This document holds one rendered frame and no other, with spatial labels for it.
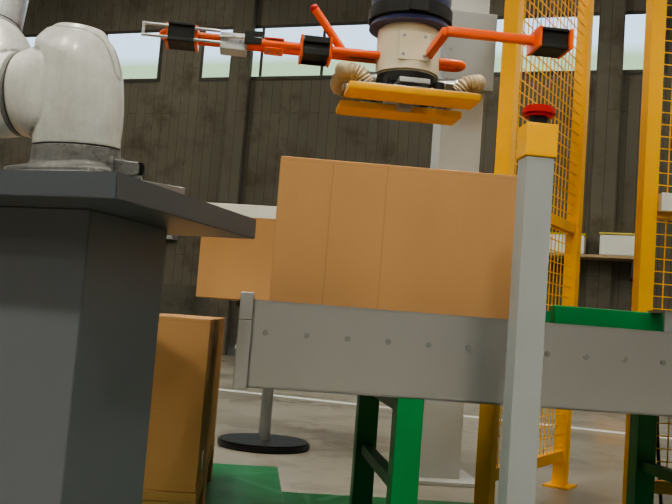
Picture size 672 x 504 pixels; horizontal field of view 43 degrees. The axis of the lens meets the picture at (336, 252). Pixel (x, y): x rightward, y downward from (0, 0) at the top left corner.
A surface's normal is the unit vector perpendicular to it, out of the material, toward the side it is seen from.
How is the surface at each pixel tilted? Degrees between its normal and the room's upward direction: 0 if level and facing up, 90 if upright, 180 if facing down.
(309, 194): 90
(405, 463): 90
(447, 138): 90
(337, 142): 90
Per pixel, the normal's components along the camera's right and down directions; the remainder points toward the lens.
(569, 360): 0.10, -0.07
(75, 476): 0.95, 0.05
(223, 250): -0.14, -0.09
